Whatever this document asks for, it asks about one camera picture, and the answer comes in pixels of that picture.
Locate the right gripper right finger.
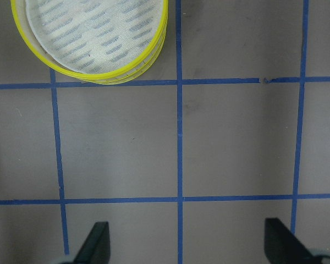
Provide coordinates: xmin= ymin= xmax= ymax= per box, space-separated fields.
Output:
xmin=264 ymin=218 xmax=330 ymax=264

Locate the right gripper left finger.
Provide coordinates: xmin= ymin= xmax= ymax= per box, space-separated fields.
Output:
xmin=73 ymin=222 xmax=111 ymax=264

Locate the yellow steamer tray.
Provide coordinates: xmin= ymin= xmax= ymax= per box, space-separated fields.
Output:
xmin=15 ymin=16 xmax=167 ymax=85
xmin=10 ymin=1 xmax=168 ymax=74

